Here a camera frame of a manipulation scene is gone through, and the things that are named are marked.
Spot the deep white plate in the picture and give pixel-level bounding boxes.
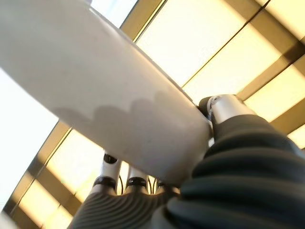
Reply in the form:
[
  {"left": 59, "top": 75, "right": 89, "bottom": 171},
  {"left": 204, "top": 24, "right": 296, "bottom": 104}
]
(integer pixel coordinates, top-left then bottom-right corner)
[{"left": 0, "top": 0, "right": 214, "bottom": 186}]

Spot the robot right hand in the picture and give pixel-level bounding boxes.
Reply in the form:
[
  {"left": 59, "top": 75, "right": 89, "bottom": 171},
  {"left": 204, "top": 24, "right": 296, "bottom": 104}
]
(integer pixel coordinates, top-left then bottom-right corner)
[{"left": 69, "top": 94, "right": 305, "bottom": 229}]

